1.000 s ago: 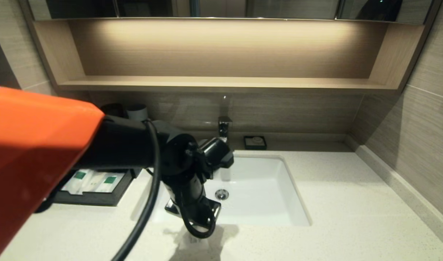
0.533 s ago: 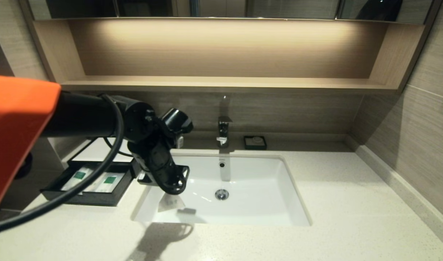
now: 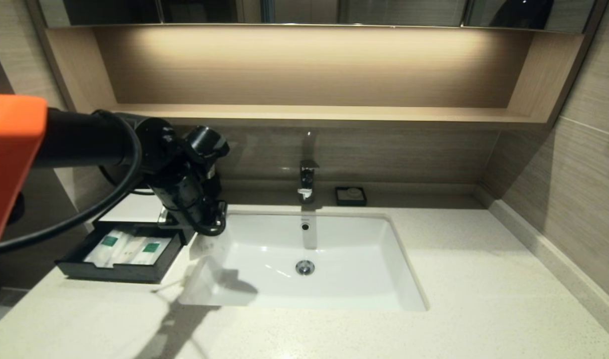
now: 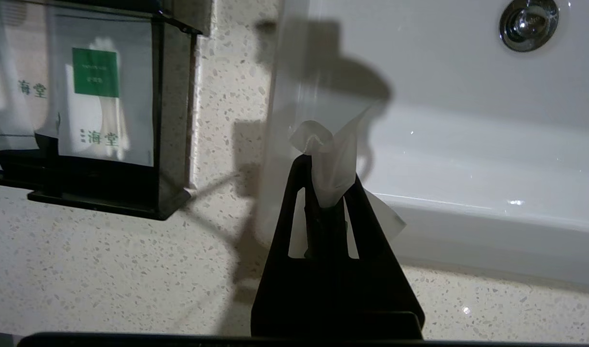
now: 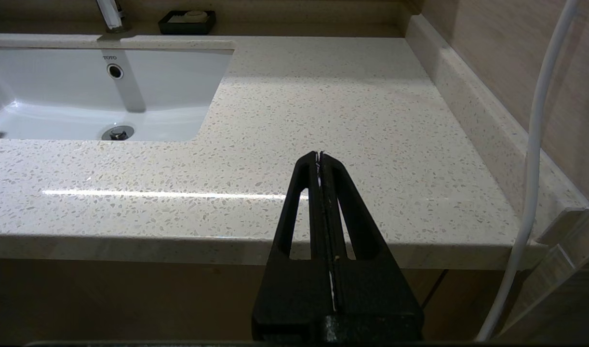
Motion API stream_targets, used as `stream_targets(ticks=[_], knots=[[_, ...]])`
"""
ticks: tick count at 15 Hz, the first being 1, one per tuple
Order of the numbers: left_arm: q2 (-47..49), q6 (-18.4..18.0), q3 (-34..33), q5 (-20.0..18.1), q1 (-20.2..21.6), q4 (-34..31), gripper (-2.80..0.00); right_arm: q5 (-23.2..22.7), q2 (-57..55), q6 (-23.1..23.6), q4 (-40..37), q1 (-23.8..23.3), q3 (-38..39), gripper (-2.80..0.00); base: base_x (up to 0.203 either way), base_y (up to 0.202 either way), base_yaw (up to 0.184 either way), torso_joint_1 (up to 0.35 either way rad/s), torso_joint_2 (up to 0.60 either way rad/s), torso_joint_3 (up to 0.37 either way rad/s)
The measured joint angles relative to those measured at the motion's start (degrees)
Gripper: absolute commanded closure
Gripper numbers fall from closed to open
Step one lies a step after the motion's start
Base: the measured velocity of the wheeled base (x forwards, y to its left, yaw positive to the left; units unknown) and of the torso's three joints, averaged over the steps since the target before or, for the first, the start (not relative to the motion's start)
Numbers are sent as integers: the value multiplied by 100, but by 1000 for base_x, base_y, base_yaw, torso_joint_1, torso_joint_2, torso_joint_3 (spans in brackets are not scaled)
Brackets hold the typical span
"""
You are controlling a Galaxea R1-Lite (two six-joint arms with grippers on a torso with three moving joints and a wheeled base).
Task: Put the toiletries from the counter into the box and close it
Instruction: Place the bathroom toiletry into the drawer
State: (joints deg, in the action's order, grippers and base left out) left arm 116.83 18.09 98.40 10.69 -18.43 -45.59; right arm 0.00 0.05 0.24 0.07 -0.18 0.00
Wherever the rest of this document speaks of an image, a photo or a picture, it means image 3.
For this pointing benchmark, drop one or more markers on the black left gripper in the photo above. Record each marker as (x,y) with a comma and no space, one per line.
(190,199)

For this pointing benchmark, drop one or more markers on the packet with green square label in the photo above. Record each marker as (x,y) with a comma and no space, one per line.
(210,244)

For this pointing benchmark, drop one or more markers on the toothbrush packet with green label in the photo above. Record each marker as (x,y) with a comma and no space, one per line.
(105,247)

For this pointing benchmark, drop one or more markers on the black drawer amenity box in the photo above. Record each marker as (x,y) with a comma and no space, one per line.
(120,273)

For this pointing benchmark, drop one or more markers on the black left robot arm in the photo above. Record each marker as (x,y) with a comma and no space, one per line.
(60,144)

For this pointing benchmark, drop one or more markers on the white board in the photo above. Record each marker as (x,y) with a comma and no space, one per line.
(135,209)

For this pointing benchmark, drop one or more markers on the vanity kit packet green label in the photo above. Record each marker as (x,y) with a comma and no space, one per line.
(152,249)

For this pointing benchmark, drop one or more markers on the comb packet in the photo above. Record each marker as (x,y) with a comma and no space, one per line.
(132,249)

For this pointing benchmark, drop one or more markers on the chrome faucet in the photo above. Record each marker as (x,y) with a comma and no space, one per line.
(308,179)

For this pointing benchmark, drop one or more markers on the chrome sink drain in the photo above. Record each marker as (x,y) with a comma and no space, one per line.
(305,268)

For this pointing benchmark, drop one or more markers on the black soap dish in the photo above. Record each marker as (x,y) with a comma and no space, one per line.
(340,200)

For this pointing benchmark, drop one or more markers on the small round soap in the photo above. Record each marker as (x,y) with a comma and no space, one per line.
(354,193)

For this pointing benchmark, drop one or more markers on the white sink basin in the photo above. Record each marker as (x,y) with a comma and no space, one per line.
(349,259)

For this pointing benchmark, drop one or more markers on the mirror cabinet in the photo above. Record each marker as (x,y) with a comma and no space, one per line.
(384,12)

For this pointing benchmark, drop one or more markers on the wooden wall shelf niche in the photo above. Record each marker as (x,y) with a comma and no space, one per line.
(304,113)

